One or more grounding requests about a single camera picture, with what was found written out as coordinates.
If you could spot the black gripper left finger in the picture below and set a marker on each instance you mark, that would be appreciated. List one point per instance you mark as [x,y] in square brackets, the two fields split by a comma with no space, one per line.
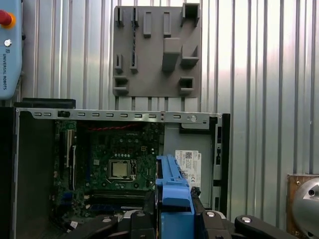
[142,224]

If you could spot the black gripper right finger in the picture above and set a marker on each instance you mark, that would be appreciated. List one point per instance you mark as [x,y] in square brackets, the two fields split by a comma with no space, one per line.
[214,224]

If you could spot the hard disk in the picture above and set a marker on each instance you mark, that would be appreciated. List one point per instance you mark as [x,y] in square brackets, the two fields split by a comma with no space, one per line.
[174,194]

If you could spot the silver CPU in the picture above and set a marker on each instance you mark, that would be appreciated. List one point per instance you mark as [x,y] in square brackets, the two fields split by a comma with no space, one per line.
[120,170]

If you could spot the metal socket cover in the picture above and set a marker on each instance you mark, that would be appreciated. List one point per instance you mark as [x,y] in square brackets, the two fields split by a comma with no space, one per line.
[119,160]

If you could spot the green motherboard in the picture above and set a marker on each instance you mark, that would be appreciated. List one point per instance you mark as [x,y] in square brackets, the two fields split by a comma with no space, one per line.
[104,149]

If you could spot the black graphics card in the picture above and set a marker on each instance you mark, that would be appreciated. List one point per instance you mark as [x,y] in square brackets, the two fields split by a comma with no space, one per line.
[73,171]

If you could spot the grey power supply unit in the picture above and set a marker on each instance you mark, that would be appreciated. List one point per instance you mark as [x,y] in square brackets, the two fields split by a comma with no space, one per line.
[172,139]

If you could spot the white expansion slot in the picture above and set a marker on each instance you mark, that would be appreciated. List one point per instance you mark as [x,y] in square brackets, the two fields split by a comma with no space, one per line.
[69,149]

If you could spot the black PC case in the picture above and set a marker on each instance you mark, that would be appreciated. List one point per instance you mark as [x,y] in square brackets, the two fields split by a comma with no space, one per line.
[7,174]

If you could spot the pale blue teach pendant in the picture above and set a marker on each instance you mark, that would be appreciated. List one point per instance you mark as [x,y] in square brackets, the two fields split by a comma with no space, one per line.
[11,62]

